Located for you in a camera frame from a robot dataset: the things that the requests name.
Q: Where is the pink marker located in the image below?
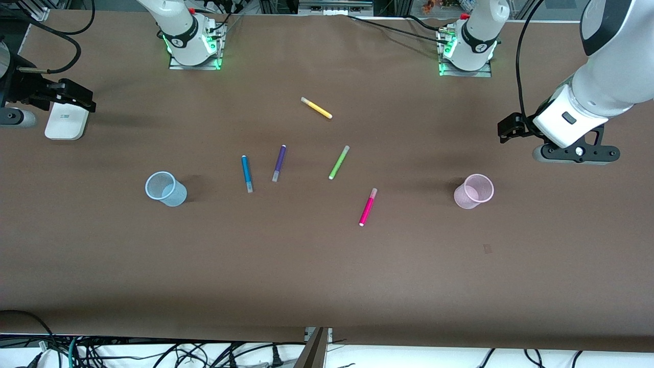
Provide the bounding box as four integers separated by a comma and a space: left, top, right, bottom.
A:
359, 188, 379, 227

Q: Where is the blue marker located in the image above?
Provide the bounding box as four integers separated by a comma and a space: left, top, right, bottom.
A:
241, 155, 254, 194

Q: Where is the translucent pink plastic cup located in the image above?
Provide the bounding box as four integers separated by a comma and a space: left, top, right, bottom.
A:
454, 173, 495, 210

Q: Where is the translucent blue plastic cup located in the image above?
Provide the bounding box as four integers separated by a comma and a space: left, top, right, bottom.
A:
145, 171, 188, 208

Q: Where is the green marker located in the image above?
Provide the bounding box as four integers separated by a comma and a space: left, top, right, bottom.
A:
328, 145, 351, 180

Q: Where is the yellow marker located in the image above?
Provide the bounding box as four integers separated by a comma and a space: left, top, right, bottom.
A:
300, 97, 333, 120

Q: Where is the purple marker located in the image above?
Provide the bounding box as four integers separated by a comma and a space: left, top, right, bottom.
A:
271, 145, 287, 183

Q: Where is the grey metal equipment panel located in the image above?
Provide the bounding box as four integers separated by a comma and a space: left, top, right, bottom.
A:
298, 0, 375, 15

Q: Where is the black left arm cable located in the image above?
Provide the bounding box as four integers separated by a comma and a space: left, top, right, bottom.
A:
515, 0, 545, 139

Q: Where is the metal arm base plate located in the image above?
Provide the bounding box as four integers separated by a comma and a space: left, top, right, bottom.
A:
437, 26, 493, 78
169, 19, 226, 71

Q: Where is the black cable on table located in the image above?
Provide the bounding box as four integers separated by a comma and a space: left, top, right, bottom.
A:
346, 14, 453, 45

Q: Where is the thick black floor cable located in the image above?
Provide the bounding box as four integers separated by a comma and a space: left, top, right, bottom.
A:
0, 310, 54, 348

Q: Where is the brown table support post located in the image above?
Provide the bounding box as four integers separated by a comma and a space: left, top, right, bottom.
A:
294, 327, 331, 368

